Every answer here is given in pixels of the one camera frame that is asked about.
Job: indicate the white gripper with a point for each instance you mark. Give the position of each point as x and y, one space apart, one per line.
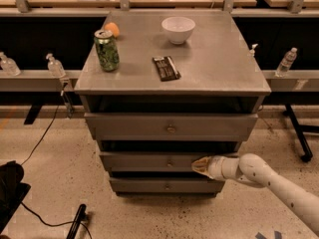
216 167

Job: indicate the grey drawer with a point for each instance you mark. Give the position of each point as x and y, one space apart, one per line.
145 161
182 127
165 185

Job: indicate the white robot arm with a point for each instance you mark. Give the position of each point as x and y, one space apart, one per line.
252 170

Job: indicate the grey bottom drawer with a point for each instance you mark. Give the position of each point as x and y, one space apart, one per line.
165 185

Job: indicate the grey drawer cabinet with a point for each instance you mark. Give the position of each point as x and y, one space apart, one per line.
218 76

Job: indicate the grey top drawer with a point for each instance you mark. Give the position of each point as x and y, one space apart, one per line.
182 127

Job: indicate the black snack bar wrapper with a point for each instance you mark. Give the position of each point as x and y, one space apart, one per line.
166 68

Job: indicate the black table leg right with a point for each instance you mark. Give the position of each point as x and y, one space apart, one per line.
300 129

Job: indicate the small pump bottle behind cabinet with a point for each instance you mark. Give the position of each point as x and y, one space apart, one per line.
252 50

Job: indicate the clear water bottle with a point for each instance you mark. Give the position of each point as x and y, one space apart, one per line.
286 63

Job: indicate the black stand leg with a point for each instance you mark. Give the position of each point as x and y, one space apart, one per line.
79 217

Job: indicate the white bowl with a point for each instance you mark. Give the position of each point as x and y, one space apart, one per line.
177 29

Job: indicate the green soda can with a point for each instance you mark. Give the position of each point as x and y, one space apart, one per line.
107 50

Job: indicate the orange fruit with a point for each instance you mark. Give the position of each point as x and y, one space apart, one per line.
113 28

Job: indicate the clear sanitizer pump bottle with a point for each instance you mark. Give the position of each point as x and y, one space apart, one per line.
55 67

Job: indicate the black object lower left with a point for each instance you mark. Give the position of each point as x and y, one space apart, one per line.
12 190

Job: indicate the clear sanitizer bottle far left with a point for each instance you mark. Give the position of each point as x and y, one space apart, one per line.
9 66

